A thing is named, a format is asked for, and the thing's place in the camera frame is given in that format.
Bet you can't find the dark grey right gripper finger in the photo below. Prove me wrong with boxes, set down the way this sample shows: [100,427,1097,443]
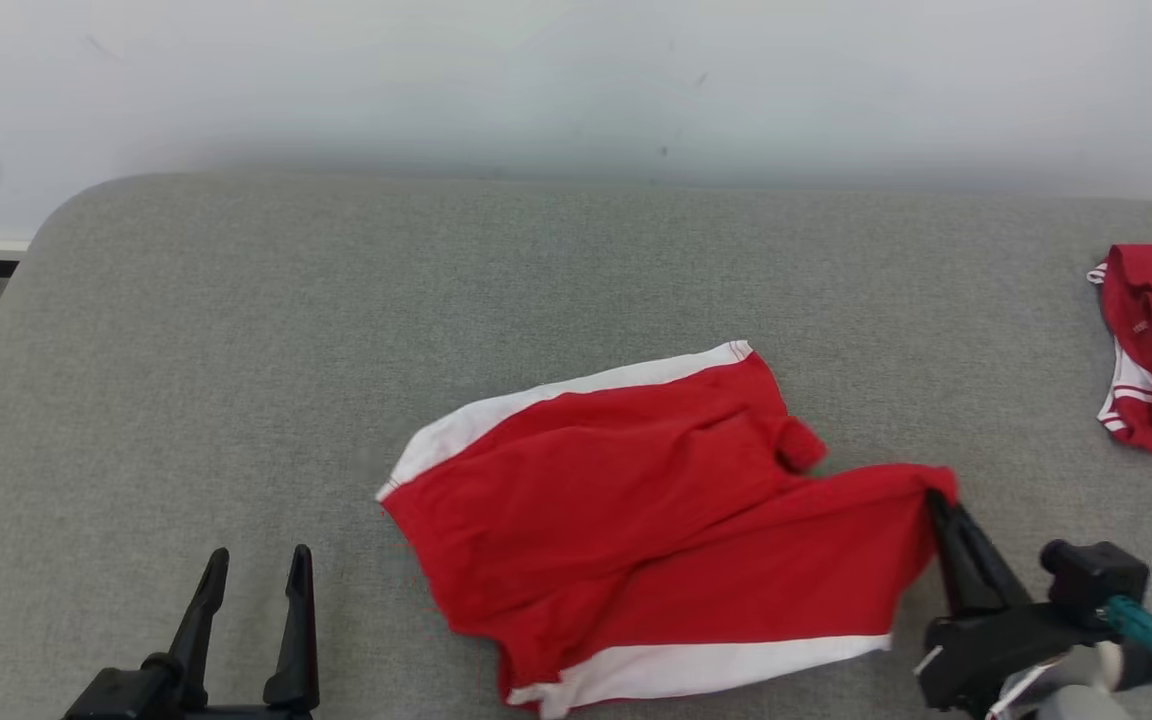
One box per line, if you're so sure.
[945,499,1033,607]
[927,491,993,617]

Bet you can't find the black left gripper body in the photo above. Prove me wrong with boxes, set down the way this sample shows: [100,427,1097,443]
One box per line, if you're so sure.
[60,668,319,720]

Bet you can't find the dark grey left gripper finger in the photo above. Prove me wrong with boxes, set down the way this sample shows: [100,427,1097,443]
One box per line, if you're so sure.
[262,544,321,712]
[140,547,231,709]

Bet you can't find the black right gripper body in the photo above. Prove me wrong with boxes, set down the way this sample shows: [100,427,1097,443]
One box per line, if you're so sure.
[915,598,1115,713]

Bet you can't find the red shorts with white stripes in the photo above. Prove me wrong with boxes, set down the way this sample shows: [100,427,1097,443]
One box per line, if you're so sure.
[376,340,959,719]

